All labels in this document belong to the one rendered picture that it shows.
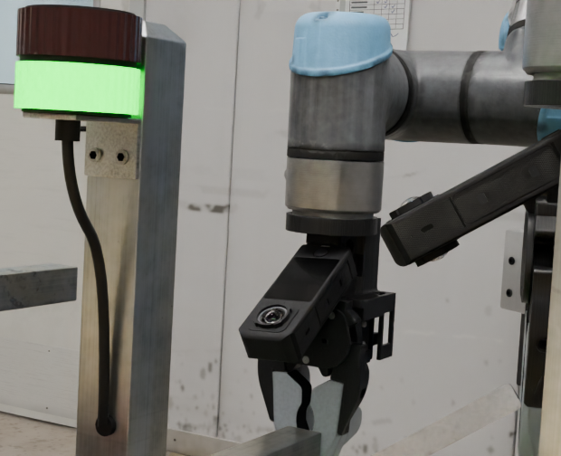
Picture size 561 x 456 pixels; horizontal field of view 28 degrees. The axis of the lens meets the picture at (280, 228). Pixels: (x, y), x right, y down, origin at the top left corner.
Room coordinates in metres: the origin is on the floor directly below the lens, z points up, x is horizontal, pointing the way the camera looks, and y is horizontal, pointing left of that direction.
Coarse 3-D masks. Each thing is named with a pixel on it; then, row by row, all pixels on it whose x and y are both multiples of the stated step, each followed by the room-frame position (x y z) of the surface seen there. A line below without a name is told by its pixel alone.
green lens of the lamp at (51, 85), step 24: (24, 72) 0.54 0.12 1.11; (48, 72) 0.53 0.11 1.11; (72, 72) 0.53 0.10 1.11; (96, 72) 0.53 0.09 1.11; (120, 72) 0.54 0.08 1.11; (24, 96) 0.54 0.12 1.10; (48, 96) 0.53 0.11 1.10; (72, 96) 0.53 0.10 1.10; (96, 96) 0.53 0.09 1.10; (120, 96) 0.54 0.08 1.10
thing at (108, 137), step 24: (72, 120) 0.55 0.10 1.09; (96, 120) 0.54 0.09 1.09; (120, 120) 0.56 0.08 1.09; (72, 144) 0.55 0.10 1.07; (96, 144) 0.59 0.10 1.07; (120, 144) 0.58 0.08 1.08; (72, 168) 0.55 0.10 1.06; (96, 168) 0.59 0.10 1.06; (120, 168) 0.58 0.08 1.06; (72, 192) 0.55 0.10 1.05; (96, 240) 0.57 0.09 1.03; (96, 264) 0.57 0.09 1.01
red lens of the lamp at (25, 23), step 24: (24, 24) 0.54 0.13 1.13; (48, 24) 0.53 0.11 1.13; (72, 24) 0.53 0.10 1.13; (96, 24) 0.53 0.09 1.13; (120, 24) 0.54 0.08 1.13; (24, 48) 0.54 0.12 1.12; (48, 48) 0.53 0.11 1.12; (72, 48) 0.53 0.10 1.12; (96, 48) 0.53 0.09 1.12; (120, 48) 0.54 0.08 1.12
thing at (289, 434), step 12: (276, 432) 0.84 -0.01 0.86; (288, 432) 0.84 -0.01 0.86; (300, 432) 0.85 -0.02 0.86; (312, 432) 0.85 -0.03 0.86; (240, 444) 0.80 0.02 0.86; (252, 444) 0.80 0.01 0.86; (264, 444) 0.81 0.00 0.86; (276, 444) 0.81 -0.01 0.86; (288, 444) 0.81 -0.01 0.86; (300, 444) 0.82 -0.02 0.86; (312, 444) 0.84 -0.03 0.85
